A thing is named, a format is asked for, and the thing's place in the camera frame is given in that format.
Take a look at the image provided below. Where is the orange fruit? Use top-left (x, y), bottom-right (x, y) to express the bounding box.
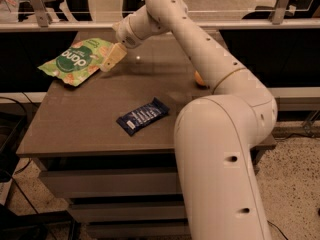
top-left (194, 71), bottom-right (206, 86)

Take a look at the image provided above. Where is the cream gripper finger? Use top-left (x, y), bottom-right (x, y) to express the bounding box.
top-left (100, 43), bottom-right (127, 72)

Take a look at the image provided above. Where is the green rice chip bag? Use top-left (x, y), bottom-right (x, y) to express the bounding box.
top-left (38, 38), bottom-right (113, 87)

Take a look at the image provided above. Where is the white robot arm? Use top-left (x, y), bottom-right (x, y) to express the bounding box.
top-left (114, 0), bottom-right (277, 240)

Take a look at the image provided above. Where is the top grey drawer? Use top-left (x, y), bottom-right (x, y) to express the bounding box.
top-left (38, 166), bottom-right (260, 198)

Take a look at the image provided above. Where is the middle grey drawer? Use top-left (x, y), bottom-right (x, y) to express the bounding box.
top-left (68, 201), bottom-right (186, 223)

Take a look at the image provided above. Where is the metal glass rail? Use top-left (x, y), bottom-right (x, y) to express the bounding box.
top-left (0, 0), bottom-right (320, 32)

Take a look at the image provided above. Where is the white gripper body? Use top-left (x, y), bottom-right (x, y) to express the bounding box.
top-left (112, 17), bottom-right (138, 49)

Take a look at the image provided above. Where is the black bin left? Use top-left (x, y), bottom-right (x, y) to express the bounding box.
top-left (0, 112), bottom-right (27, 183)

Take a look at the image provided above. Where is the blue rxbar blueberry bar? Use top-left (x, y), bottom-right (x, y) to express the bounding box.
top-left (116, 98), bottom-right (169, 136)

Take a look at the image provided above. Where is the grey drawer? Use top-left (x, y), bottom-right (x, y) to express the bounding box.
top-left (38, 166), bottom-right (260, 198)
top-left (86, 220), bottom-right (190, 239)
top-left (68, 201), bottom-right (186, 223)

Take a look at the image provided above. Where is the black office chair right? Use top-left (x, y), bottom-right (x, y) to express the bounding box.
top-left (244, 0), bottom-right (320, 23)

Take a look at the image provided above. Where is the black office chair left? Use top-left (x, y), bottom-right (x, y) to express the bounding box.
top-left (18, 0), bottom-right (92, 22)

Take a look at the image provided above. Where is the bottom grey drawer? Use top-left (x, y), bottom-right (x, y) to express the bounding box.
top-left (86, 220), bottom-right (190, 239)

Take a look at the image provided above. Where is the black cable left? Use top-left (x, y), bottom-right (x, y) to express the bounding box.
top-left (0, 96), bottom-right (58, 240)

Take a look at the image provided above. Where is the grey drawer cabinet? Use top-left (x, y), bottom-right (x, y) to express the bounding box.
top-left (18, 35), bottom-right (211, 227)

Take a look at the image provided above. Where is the black floor cable right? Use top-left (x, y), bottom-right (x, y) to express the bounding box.
top-left (267, 220), bottom-right (290, 240)

